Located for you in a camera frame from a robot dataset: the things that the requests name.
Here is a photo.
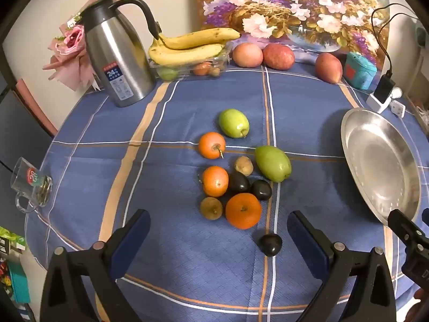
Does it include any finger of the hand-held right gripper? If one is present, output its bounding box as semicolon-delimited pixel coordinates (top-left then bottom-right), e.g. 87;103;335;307
388;209;429;289

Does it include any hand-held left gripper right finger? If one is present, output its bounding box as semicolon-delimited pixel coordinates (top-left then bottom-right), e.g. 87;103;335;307
286;210;398;322

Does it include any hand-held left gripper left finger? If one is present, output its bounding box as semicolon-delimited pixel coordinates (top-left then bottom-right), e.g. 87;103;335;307
40;209;151;322

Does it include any dark purple plum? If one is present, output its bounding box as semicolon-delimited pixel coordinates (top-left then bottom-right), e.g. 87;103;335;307
228;172;251;195
260;233;283;257
250;179;272;201

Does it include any large orange mandarin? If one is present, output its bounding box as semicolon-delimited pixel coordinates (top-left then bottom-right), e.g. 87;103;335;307
225;193;262;230

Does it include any stainless steel plate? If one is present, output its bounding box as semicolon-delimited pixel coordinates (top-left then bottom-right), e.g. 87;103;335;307
340;108;422;225

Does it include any large oval green jujube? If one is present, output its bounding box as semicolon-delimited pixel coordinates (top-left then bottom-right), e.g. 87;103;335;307
255;145;292;183

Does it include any small orange mandarin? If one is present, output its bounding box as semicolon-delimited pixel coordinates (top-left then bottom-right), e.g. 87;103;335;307
202;166;230;198

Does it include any stemmed orange mandarin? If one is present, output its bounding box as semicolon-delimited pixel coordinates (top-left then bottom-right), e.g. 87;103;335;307
198;132;226;160

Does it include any round green jujube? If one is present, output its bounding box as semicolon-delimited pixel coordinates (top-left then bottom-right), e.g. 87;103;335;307
219;109;250;139

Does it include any blue checked tablecloth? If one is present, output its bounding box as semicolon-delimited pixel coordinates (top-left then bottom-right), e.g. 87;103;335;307
24;62;429;322

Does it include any glass mug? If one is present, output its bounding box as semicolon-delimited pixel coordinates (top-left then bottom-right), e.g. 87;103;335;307
10;157;53;213

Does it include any green snack packet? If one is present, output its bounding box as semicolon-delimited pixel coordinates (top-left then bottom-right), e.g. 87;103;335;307
0;227;27;252

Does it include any white plug adapter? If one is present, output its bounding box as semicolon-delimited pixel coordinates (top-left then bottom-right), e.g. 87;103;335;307
390;101;407;119

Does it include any teal tin box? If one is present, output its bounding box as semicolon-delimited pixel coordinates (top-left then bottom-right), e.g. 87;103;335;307
345;52;378;90

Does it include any small green fruit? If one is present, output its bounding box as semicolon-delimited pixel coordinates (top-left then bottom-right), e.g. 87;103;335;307
158;66;178;82

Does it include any red apple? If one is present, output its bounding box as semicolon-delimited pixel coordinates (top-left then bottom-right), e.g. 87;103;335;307
262;42;296;71
314;52;344;84

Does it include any clear plastic fruit container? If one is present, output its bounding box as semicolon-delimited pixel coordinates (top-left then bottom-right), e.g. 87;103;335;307
149;45;233;82

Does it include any stainless steel thermos jug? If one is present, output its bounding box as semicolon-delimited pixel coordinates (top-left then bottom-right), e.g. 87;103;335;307
79;0;161;108

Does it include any yellow banana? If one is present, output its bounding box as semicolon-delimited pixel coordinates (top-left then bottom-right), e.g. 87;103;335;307
157;28;241;50
148;38;226;66

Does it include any pale orange apple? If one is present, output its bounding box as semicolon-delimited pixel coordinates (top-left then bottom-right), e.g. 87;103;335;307
232;42;264;68

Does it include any pink flower bouquet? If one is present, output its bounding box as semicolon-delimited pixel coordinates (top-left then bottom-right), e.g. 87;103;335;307
42;0;123;92

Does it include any flower painting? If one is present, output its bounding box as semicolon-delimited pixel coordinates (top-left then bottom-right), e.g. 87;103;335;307
193;0;391;63

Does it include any brown wooden frame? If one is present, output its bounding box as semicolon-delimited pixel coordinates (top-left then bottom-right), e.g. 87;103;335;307
13;78;60;138

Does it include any black cable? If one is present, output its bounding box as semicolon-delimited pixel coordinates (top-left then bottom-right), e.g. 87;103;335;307
371;4;395;74
377;13;419;37

